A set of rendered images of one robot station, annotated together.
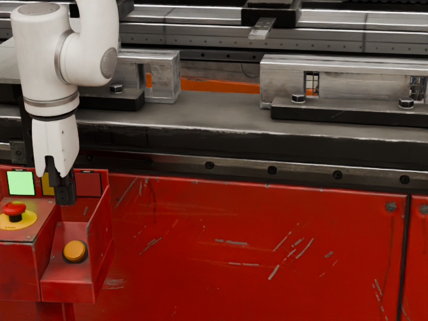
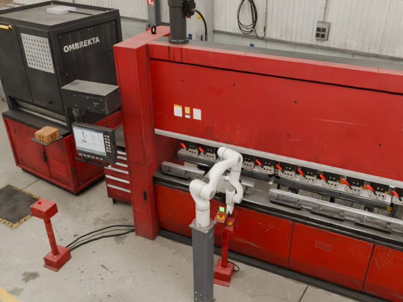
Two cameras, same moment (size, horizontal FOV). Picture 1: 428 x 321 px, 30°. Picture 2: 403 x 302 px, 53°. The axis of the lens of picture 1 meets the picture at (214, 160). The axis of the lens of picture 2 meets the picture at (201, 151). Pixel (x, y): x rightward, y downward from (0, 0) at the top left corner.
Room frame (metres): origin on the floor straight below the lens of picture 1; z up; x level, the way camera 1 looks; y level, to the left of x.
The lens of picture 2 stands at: (-1.81, -0.13, 3.31)
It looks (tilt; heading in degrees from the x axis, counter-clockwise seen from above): 30 degrees down; 12
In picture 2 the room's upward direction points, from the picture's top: straight up
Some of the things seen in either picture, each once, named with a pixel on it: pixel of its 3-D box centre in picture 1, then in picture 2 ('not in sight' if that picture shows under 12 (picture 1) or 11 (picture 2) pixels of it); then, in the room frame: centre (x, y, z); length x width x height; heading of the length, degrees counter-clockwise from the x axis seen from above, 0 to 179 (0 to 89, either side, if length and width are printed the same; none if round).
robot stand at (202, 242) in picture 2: not in sight; (202, 265); (0.83, 0.44, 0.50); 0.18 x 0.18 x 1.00; 69
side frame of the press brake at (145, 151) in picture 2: not in sight; (156, 138); (2.00, 1.23, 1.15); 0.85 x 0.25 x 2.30; 167
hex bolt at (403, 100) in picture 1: (406, 102); not in sight; (1.39, -0.36, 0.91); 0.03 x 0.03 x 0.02
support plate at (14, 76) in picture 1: (27, 58); (225, 184); (1.46, 0.35, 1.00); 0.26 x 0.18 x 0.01; 167
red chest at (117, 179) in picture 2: not in sight; (131, 168); (2.28, 1.70, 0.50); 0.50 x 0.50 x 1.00; 77
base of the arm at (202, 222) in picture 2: not in sight; (202, 215); (0.83, 0.44, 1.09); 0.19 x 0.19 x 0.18
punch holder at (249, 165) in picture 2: not in sight; (247, 159); (1.57, 0.14, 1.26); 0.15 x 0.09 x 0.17; 77
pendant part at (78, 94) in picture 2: not in sight; (96, 127); (1.43, 1.64, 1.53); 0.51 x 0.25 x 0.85; 79
